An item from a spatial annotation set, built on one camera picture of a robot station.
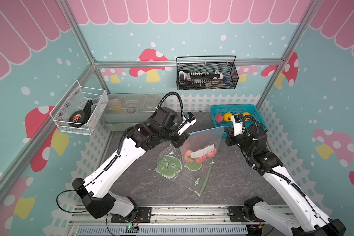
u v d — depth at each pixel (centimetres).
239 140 66
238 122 60
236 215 74
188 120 55
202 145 89
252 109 113
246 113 113
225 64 90
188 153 87
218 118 108
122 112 99
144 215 74
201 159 82
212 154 85
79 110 71
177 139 58
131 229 73
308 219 39
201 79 88
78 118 70
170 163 91
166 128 51
